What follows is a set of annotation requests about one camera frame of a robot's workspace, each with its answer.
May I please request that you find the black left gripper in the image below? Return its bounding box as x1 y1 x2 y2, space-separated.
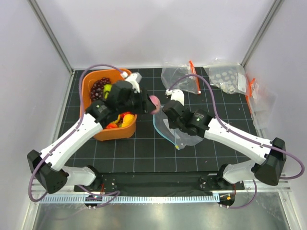
118 88 156 115

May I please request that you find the purple onion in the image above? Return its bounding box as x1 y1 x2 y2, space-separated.
149 95 161 115

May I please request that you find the clear blue-zip bag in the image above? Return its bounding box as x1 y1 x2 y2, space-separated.
153 110 204 150

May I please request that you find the orange plastic basket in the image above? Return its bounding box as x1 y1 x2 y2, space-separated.
80 69 137 141

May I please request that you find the red apple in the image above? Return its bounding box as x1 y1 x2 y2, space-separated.
120 112 131 119

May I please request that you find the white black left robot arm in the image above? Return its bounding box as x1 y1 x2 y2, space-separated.
27 80 160 194

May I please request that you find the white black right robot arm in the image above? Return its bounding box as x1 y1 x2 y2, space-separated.
162 100 286 190

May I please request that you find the clear orange-zip bag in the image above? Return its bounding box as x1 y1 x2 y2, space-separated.
161 60 201 95
246 73 277 130

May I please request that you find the clear bag with white pieces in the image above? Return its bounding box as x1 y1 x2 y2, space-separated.
203 58 250 95

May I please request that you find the clear orange-zip bag far right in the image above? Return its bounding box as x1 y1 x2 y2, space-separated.
246 73 277 130

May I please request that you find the yellow pear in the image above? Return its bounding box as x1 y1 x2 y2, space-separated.
121 114 135 127

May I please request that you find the red orange tomato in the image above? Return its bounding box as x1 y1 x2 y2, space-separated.
106 122 118 129

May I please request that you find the black grid mat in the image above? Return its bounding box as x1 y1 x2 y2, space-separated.
66 83 256 173

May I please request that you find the green pear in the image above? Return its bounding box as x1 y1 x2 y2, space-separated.
103 84 112 99

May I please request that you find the purple grape bunch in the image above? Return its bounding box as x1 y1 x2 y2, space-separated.
90 77 112 101

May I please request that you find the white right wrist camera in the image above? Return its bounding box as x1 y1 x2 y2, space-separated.
165 89 185 106

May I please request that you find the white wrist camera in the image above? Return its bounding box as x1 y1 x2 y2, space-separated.
165 89 185 106
120 71 142 93

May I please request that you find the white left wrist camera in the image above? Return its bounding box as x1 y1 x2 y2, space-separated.
120 71 142 93

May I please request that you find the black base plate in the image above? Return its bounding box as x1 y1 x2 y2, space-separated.
85 171 244 192

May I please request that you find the aluminium front rail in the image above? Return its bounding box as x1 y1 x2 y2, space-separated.
29 167 288 194

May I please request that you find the right aluminium frame post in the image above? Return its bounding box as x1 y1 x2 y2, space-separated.
241 0 284 68

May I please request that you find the aluminium frame post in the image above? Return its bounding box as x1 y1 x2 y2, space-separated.
241 0 284 68
27 0 73 74

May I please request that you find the left aluminium frame post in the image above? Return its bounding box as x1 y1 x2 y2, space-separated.
27 0 73 74

